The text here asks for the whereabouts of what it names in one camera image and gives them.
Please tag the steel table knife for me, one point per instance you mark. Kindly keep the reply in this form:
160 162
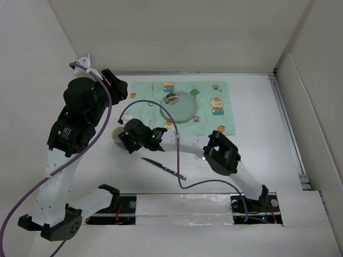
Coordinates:
159 165

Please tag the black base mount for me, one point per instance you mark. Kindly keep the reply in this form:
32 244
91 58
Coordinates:
257 214
122 212

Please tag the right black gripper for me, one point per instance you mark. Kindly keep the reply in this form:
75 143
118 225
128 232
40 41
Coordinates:
126 138

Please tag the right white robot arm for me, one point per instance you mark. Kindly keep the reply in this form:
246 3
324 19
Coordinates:
220 153

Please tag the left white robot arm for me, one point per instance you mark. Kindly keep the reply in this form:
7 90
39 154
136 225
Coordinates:
70 137

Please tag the purple ceramic mug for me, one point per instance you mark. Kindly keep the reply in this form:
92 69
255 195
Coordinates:
115 137

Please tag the light green floral plate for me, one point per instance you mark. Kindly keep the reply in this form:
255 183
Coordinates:
181 105

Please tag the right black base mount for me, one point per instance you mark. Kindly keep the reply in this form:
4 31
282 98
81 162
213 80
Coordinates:
257 214

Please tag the green cartoon print cloth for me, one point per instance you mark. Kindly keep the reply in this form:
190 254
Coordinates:
214 107

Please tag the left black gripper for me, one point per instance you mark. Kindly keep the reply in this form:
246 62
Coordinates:
117 87

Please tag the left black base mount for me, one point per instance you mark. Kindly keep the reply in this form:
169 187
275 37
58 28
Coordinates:
122 212

